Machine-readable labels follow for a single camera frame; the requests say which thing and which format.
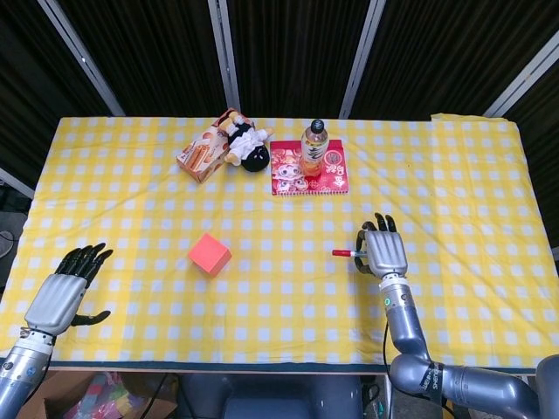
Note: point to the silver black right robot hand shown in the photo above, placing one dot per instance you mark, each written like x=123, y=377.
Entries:
x=386, y=253

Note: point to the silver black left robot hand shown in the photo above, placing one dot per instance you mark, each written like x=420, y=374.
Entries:
x=54, y=305

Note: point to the red and white marker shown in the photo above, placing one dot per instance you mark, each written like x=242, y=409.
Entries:
x=342, y=252

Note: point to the pink cube block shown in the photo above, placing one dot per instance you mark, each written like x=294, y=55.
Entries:
x=209, y=253

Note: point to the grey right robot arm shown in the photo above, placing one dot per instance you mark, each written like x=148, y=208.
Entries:
x=406, y=331

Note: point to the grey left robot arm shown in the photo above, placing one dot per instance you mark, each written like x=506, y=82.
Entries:
x=22, y=375

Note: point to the brown cardboard box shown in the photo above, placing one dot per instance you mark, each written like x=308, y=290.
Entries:
x=43, y=399

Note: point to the bag of colourful blocks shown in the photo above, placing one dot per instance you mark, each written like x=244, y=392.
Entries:
x=107, y=397

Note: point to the yellow white checkered tablecloth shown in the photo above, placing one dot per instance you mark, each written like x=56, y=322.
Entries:
x=174, y=305

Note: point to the orange drink bottle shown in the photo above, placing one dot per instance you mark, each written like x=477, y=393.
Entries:
x=313, y=150

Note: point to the red spiral notebook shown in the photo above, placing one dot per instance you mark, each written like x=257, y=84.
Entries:
x=286, y=176

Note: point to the black haired plush doll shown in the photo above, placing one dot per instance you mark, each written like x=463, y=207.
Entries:
x=244, y=144

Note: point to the blue seat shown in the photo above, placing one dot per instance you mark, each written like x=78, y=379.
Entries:
x=271, y=397

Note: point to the orange snack box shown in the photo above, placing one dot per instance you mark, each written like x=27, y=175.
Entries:
x=201, y=155

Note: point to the grey metal frame rail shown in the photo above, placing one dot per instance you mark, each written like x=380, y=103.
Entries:
x=15, y=183

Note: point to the grey metal frame post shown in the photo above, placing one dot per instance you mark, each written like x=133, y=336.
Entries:
x=362, y=57
x=225, y=57
x=80, y=54
x=519, y=80

